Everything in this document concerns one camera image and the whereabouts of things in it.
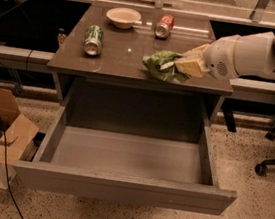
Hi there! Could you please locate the open grey top drawer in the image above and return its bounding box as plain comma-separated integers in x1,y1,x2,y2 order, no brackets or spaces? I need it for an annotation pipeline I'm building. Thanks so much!
15,84,237,215

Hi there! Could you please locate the white bowl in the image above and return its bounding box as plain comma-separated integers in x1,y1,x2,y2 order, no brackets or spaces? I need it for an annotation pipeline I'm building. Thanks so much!
106,7,142,29

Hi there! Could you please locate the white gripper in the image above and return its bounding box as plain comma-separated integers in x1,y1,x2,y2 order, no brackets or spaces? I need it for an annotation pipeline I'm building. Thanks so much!
174,35,240,80

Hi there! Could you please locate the red soda can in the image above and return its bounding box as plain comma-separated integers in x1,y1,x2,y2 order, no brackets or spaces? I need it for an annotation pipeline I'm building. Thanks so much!
154,14,175,39

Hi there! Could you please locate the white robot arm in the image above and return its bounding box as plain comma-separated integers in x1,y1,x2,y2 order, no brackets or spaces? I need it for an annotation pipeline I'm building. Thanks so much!
174,31,275,80

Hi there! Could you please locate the black cable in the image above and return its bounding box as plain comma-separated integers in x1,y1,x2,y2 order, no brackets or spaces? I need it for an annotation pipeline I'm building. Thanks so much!
0,44,50,219

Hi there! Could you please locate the grey drawer cabinet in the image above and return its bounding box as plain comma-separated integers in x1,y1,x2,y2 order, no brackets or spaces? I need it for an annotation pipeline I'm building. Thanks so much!
47,1,233,142

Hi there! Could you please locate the green jalapeno chip bag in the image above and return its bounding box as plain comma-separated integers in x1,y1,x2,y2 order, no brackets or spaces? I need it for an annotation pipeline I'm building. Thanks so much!
143,50,190,83

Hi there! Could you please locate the green soda can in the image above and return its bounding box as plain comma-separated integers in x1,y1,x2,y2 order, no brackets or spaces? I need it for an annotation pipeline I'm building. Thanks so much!
83,25,104,56

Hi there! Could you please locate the small bottle behind cabinet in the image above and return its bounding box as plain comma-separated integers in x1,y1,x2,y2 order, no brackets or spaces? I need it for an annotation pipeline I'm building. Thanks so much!
57,28,68,45

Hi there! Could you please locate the cardboard box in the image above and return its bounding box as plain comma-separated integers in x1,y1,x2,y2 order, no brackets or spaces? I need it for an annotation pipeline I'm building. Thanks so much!
0,88,39,189

